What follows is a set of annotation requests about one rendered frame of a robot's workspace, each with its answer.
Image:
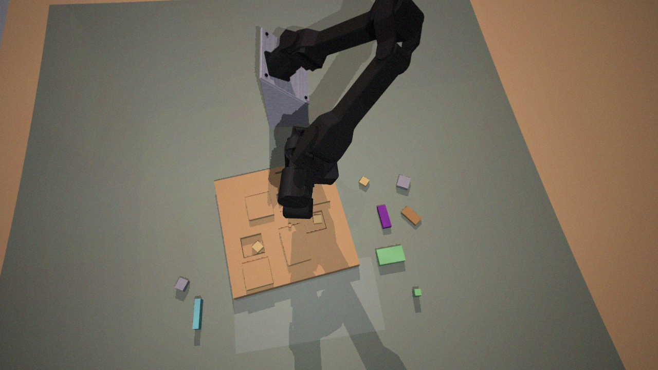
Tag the green rectangular block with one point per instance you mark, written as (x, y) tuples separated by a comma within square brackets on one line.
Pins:
[(390, 255)]

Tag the purple rectangular block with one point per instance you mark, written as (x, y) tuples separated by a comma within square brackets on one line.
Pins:
[(383, 215)]

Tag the light blue rectangular bar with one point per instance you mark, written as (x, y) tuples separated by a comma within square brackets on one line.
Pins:
[(198, 309)]

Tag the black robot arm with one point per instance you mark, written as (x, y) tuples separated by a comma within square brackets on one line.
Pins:
[(312, 153)]

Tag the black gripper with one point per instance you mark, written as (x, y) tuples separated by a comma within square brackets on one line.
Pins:
[(301, 213)]

